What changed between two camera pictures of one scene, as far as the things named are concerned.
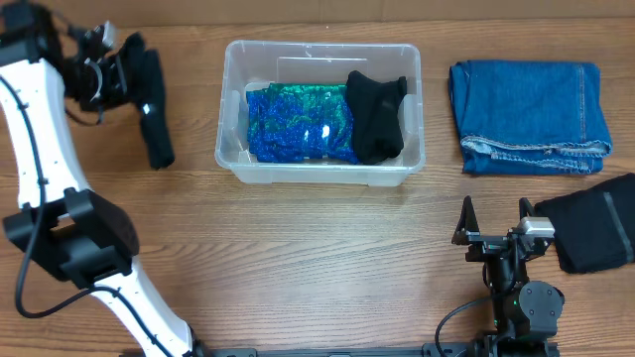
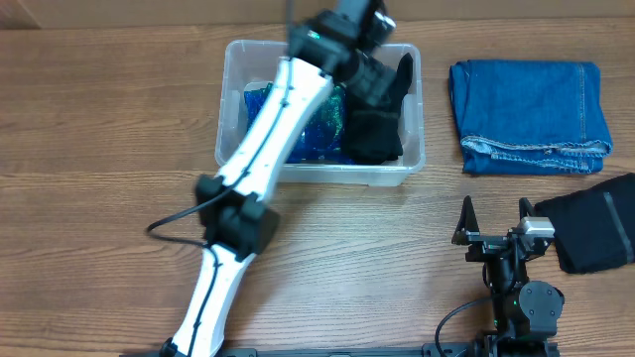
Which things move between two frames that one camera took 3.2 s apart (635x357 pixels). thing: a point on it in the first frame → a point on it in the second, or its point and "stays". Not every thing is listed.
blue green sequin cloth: [291, 122] stays
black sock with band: [146, 89] → [372, 134]
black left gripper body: [96, 86] → [367, 76]
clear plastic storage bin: [250, 64] stays
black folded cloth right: [594, 228] stays
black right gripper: [484, 243] stays
